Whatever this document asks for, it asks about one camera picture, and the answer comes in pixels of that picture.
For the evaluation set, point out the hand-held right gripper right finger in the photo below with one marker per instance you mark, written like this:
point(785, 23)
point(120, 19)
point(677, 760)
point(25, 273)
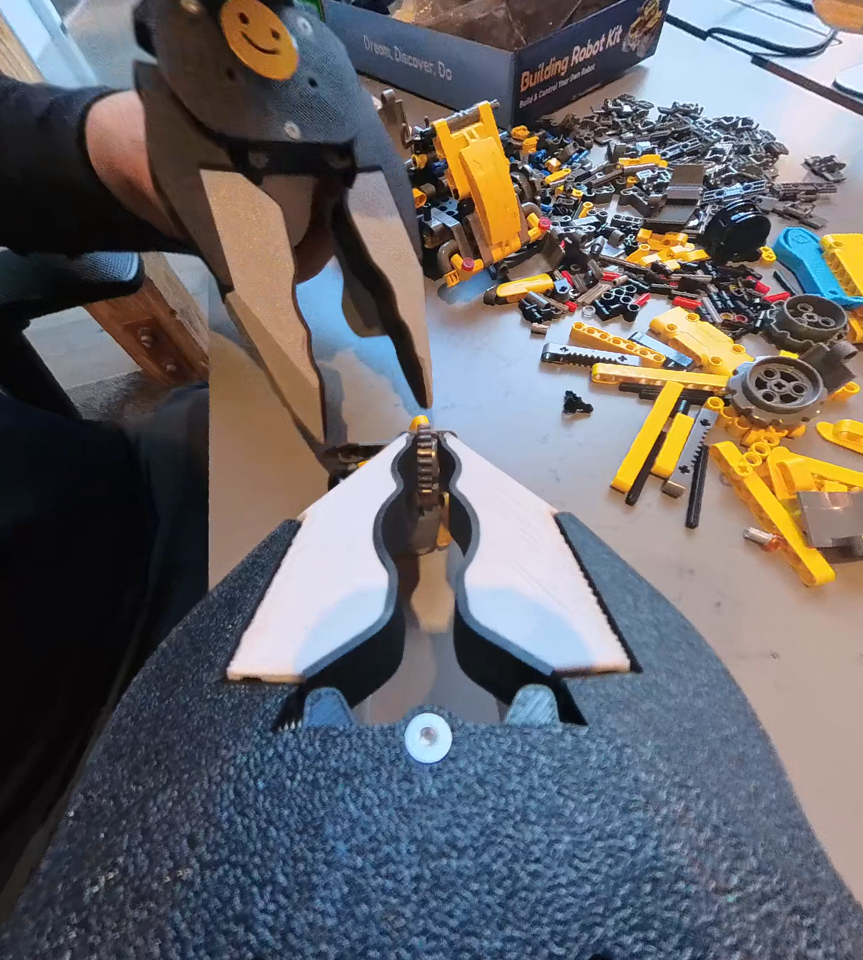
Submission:
point(529, 592)

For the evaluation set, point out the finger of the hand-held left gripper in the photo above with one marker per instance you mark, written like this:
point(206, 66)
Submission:
point(259, 300)
point(390, 262)

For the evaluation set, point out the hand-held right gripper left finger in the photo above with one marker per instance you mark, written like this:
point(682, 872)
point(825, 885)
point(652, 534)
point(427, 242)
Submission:
point(319, 600)

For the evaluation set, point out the yellow grey brick gear assembly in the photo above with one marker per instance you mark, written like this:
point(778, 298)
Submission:
point(425, 469)

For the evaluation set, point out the person's left forearm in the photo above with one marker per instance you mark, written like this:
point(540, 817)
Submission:
point(19, 165)

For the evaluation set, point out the light grey desk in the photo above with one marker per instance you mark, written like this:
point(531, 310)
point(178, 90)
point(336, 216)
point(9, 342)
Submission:
point(701, 675)

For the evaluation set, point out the person's left hand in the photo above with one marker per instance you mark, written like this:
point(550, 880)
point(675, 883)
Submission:
point(128, 157)

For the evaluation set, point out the wooden table leg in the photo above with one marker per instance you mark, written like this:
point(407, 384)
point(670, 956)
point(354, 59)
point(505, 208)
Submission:
point(161, 330)

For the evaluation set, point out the partly built yellow toy vehicle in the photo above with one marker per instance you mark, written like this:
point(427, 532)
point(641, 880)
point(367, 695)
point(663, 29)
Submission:
point(488, 187)

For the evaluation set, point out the small black connector brick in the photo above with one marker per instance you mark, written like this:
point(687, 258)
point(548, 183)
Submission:
point(576, 405)

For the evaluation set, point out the long yellow brick beam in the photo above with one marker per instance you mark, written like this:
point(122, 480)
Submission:
point(656, 375)
point(761, 502)
point(649, 435)

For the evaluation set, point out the grey rack gear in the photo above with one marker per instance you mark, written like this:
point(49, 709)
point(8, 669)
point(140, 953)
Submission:
point(694, 446)
point(574, 355)

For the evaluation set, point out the short yellow brick beam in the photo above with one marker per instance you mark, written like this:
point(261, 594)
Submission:
point(675, 446)

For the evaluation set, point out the black office chair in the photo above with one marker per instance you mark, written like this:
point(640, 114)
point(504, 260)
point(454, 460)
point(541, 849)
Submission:
point(41, 277)

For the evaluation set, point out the pile of small mixed bricks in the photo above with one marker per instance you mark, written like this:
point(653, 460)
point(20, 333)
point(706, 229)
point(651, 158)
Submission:
point(611, 187)

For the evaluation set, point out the yellow brick beam with holes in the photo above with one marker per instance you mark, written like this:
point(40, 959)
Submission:
point(611, 341)

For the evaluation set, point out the white red pin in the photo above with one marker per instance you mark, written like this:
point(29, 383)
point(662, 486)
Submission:
point(760, 538)

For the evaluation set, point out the dark blue kit box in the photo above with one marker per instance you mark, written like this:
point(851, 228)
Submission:
point(589, 67)

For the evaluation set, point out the person's legs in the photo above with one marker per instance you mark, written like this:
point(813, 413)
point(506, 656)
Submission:
point(41, 562)

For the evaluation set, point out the yellow angled panel brick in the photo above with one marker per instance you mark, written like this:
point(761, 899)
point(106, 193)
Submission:
point(701, 337)

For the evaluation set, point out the grey toy wheel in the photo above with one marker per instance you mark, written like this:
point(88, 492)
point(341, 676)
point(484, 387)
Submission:
point(806, 322)
point(776, 386)

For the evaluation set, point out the grey motor block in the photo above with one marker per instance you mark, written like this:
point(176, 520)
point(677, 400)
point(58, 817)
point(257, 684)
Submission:
point(844, 517)

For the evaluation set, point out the black round tyre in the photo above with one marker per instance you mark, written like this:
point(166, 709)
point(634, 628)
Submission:
point(735, 229)

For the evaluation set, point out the blue brick separator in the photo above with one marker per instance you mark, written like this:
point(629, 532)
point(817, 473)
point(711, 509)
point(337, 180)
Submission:
point(806, 262)

